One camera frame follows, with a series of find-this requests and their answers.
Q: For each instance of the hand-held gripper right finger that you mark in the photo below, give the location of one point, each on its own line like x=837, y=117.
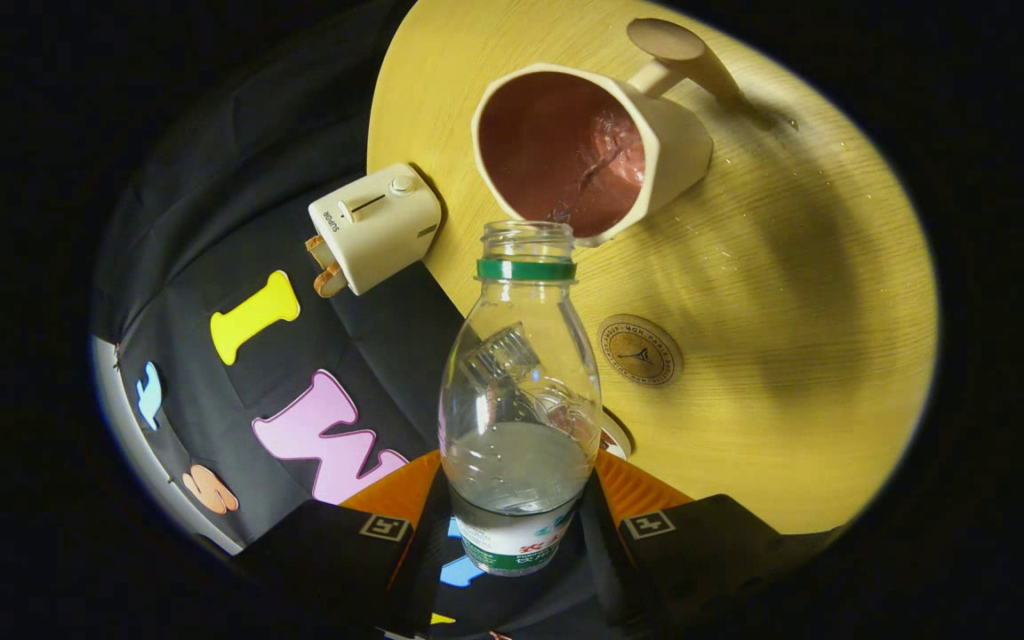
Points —
x=603, y=560

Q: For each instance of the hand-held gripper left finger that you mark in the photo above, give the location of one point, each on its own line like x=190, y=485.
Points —
x=428, y=560

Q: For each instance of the clear plastic juice bottle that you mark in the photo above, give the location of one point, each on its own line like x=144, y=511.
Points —
x=516, y=480

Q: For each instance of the round wooden coaster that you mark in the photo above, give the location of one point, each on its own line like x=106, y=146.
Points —
x=641, y=351

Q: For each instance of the cream cup with brown inside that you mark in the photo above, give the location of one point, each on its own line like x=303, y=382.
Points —
x=676, y=142

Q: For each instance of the black backdrop cloth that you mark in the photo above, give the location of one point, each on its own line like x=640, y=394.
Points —
x=388, y=338

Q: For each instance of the wooden table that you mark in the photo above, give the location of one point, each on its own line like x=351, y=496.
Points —
x=788, y=356

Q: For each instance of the toast bread slice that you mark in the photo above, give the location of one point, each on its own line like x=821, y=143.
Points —
x=318, y=252
x=330, y=281

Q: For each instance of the cream toaster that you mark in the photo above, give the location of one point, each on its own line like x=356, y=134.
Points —
x=379, y=227

